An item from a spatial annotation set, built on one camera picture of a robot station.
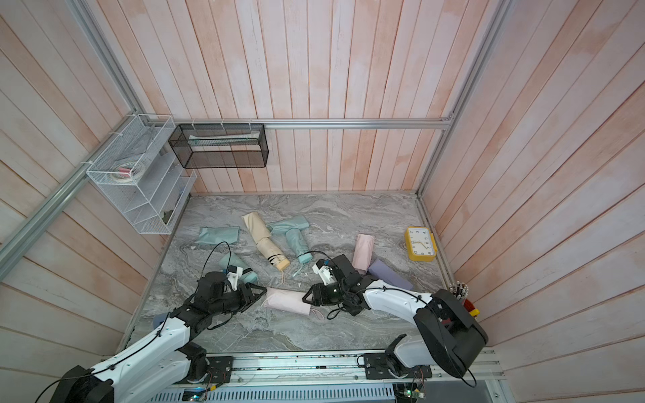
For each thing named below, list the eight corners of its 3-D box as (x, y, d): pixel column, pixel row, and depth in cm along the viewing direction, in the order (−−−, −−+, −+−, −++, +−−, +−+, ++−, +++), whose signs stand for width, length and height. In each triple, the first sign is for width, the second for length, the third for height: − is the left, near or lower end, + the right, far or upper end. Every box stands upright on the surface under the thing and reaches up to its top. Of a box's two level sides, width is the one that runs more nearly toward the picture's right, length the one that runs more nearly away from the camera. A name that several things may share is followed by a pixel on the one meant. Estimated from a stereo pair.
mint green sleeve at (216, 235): (197, 243, 105) (195, 241, 103) (202, 229, 110) (201, 226, 108) (238, 243, 105) (236, 241, 103) (241, 229, 110) (240, 226, 108)
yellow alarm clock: (410, 262, 99) (412, 258, 97) (401, 230, 109) (404, 226, 107) (439, 262, 99) (442, 258, 97) (428, 230, 109) (430, 226, 107)
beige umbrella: (277, 272, 95) (276, 269, 93) (258, 247, 103) (257, 242, 101) (290, 264, 98) (289, 260, 95) (270, 239, 105) (269, 235, 103)
